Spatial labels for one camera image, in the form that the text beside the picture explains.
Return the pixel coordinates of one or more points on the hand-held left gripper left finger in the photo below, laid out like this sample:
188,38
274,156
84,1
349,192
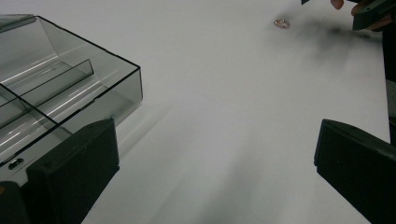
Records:
74,168

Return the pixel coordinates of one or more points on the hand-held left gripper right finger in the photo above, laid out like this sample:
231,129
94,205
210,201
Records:
358,168

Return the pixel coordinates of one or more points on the clear smoky plastic organizer box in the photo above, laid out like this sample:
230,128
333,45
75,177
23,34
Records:
62,90

